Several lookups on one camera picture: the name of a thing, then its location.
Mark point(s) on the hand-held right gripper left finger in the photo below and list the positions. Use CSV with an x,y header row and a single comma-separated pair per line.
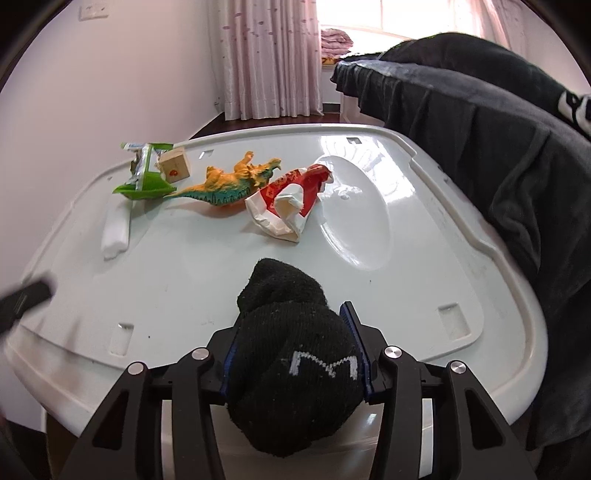
x,y
217,369

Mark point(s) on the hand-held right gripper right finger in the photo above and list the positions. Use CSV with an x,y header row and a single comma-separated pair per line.
x,y
358,332

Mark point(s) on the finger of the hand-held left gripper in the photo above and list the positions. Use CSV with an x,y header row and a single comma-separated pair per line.
x,y
27,293

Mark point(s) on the black sock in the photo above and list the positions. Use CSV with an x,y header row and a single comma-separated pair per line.
x,y
286,369

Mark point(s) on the white plastic storage box lid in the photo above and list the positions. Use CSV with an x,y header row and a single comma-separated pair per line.
x,y
392,286

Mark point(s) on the white foam block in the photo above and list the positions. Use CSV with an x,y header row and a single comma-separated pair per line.
x,y
115,235

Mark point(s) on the red white crumpled wrapper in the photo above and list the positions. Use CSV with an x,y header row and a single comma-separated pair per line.
x,y
268,207

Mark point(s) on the green snack wrapper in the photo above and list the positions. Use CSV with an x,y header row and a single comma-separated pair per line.
x,y
147,187

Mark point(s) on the orange and green dinosaur toy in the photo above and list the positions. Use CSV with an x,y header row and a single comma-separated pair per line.
x,y
226,184

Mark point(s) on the small wooden cube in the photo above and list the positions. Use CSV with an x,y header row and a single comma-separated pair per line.
x,y
175,166

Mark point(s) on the dark grey blanket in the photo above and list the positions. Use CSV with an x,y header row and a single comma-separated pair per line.
x,y
508,161

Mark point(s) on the yellow patterned cloth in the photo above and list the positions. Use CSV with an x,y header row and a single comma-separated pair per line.
x,y
329,60

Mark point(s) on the folded pink quilt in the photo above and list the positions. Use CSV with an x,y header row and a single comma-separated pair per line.
x,y
336,42

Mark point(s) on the pink patterned curtain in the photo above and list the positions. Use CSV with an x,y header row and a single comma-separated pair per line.
x,y
503,23
268,55

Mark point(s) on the black and white printed cloth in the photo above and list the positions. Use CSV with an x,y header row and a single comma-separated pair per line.
x,y
577,108

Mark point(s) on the white bed frame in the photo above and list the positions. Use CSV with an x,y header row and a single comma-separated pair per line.
x,y
360,108

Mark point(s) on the white wall socket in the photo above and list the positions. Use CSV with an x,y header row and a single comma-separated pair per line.
x,y
92,12

